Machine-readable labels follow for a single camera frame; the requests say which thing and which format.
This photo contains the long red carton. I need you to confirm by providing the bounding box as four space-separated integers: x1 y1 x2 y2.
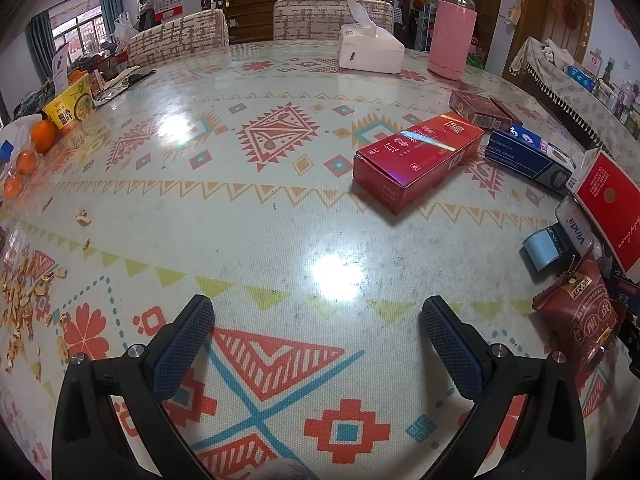
352 112 486 212

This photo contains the dark foil packet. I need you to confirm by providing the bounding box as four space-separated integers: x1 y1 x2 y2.
95 69 157 106

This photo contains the yellow instant noodle cup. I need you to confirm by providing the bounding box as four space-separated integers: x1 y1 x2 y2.
42 72 97 136

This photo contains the blue toothpaste box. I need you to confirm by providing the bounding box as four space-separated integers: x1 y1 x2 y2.
483 125 576 196

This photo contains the white tissue box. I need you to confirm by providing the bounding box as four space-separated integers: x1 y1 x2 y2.
338 0 406 75

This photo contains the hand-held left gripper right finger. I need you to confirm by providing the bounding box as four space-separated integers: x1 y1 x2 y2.
419 295 588 480

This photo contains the patterned fabric chair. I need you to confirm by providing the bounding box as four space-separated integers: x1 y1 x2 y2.
127 8 231 67
273 0 396 42

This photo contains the white blue tissue packet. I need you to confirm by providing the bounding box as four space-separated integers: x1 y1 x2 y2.
555 194 596 261

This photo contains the dark blue snack packet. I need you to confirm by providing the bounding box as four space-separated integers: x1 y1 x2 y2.
607 272 640 316

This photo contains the sideboard with patterned cloth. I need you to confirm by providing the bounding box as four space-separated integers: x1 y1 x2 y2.
502 37 640 161

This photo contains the pile of nut shells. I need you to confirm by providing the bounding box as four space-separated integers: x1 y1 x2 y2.
0 247 71 376

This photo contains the teal curtain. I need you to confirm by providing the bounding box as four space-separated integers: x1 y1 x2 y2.
96 0 124 36
26 10 56 81

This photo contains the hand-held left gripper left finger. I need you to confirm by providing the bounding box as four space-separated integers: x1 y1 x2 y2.
51 294 216 480

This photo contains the dark red flat box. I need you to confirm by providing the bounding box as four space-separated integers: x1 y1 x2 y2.
448 89 524 132

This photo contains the pink thermos bottle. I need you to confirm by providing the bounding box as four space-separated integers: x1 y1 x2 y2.
426 0 477 81

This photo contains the light blue tape roll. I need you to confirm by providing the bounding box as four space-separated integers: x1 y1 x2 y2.
522 225 568 273

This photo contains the red and white box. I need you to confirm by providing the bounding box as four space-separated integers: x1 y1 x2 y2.
571 149 640 281

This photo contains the brown snack bag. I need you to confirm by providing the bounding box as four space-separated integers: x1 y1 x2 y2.
531 259 626 376

